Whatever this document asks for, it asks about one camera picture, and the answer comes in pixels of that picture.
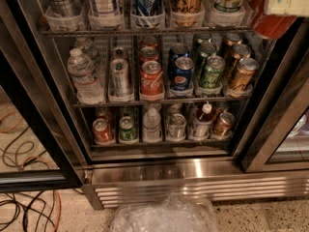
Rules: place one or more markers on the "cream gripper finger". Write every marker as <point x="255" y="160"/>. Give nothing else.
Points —
<point x="287" y="7"/>

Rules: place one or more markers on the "red coke can top shelf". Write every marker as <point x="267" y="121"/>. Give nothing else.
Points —
<point x="269" y="26"/>

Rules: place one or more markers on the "front gold can middle shelf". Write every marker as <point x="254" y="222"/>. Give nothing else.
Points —
<point x="243" y="74"/>

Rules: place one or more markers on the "gold can shelf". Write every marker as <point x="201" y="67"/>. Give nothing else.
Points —
<point x="223" y="124"/>
<point x="243" y="74"/>

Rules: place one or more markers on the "gold La Croix can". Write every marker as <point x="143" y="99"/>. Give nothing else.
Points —
<point x="184" y="9"/>

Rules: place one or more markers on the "front green can middle shelf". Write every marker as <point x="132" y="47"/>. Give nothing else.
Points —
<point x="211" y="72"/>

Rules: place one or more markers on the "green can shelf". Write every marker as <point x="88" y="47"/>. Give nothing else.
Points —
<point x="211" y="72"/>
<point x="127" y="129"/>

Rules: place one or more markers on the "blue pepsi can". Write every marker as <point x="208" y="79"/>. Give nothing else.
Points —
<point x="182" y="72"/>
<point x="177" y="50"/>

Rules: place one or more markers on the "front blue pepsi can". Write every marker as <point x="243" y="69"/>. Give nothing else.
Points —
<point x="182" y="72"/>

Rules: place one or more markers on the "right glass fridge door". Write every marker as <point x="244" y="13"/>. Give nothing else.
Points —
<point x="279" y="100"/>

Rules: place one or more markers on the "glass fridge door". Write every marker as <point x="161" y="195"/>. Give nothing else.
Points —
<point x="34" y="76"/>
<point x="279" y="100"/>

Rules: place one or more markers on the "gold can bottom shelf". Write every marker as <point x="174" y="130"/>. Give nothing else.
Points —
<point x="223" y="124"/>

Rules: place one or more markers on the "blue white can top shelf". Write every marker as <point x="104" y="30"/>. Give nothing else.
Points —
<point x="146" y="10"/>

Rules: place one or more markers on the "white cap bottle bottom shelf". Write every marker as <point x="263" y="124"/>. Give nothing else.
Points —
<point x="202" y="121"/>

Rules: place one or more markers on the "front red coke can middle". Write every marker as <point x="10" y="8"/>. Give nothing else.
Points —
<point x="151" y="78"/>

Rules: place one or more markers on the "silver can bottom shelf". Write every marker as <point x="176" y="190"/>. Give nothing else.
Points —
<point x="176" y="126"/>

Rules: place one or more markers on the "water bottle bottom shelf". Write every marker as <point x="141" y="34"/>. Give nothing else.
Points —
<point x="151" y="126"/>

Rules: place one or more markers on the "front silver can middle shelf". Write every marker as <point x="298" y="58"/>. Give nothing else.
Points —
<point x="120" y="76"/>

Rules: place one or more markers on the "green can bottom shelf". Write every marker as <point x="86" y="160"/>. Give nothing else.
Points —
<point x="127" y="129"/>

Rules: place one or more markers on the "red can bottom shelf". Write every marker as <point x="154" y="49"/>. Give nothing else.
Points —
<point x="102" y="131"/>

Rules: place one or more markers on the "stainless fridge base grille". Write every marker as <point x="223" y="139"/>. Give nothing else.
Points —
<point x="116" y="184"/>

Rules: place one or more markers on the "left glass fridge door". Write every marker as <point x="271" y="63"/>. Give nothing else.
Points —
<point x="34" y="76"/>

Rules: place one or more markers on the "rear clear water bottle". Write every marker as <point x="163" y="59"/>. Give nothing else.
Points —
<point x="89" y="48"/>

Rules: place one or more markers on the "clear water bottle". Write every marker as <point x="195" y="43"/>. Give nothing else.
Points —
<point x="85" y="77"/>
<point x="89" y="48"/>

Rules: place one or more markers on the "front clear water bottle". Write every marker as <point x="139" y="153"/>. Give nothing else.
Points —
<point x="85" y="77"/>

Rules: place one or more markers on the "clear plastic bag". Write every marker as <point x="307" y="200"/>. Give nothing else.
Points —
<point x="174" y="214"/>

